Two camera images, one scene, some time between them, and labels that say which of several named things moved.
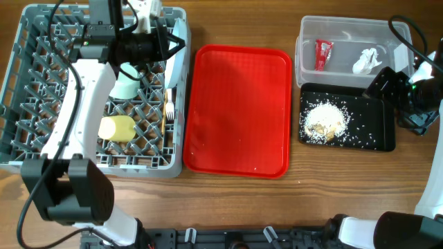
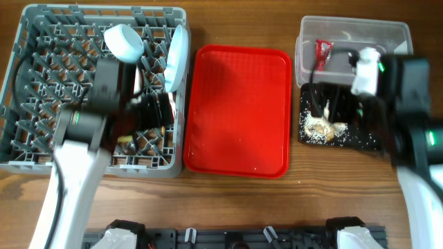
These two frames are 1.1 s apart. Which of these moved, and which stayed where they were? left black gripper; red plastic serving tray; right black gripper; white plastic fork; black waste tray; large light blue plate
Moved: left black gripper; right black gripper
Stayed: red plastic serving tray; black waste tray; white plastic fork; large light blue plate
